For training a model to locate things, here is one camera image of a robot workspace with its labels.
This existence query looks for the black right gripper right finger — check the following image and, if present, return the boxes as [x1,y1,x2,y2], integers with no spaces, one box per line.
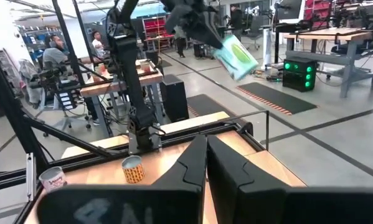
[207,134,289,224]

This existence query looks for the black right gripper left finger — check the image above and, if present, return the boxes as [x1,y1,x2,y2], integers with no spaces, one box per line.
[151,134,208,188]

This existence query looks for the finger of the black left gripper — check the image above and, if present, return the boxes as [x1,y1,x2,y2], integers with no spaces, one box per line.
[190,21,225,51]

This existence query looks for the cyan green labelled can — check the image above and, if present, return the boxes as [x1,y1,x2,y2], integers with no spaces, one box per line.
[213,33,260,82]

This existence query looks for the orange patterned can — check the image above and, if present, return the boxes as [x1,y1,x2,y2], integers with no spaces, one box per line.
[121,154,146,184]

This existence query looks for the white red printed can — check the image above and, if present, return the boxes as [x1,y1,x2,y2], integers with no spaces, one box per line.
[38,166,68,193]

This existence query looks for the blue storage bin shelf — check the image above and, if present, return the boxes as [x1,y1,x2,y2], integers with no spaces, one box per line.
[20,27,46,63]

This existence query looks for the person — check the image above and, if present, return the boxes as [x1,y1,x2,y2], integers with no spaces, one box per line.
[229,4,244,42]
[90,30,106,59]
[42,34,71,71]
[172,26,187,59]

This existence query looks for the red storage rack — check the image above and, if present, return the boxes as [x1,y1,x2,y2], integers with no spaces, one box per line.
[141,14,174,53]
[303,0,334,29]

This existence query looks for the black hazard striped floor mat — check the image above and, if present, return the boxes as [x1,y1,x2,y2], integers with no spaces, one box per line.
[235,82,318,116]
[186,93,238,126]

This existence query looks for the black tower box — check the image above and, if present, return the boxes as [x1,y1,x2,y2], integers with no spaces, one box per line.
[159,73,190,123]

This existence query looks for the wooden workbench with grey legs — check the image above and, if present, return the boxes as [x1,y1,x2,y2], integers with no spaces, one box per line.
[79,58,164,138]
[282,26,373,99]

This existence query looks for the black monitor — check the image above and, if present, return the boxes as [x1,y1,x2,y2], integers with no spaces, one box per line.
[275,0,304,21]

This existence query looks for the black computer with green lights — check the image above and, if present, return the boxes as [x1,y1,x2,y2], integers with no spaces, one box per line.
[281,57,318,93]

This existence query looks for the office chair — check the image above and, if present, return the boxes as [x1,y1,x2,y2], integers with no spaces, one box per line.
[41,105,93,138]

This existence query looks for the black robot arms on workbench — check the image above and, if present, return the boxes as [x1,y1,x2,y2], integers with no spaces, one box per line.
[332,0,373,30]

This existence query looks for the grey hanging jacket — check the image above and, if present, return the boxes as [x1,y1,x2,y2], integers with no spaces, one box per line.
[17,58,43,104]

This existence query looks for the silver metal bracket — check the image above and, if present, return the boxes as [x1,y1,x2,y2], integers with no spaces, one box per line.
[25,152,37,202]

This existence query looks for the black camera rig frame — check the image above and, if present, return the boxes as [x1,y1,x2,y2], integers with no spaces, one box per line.
[0,0,128,195]

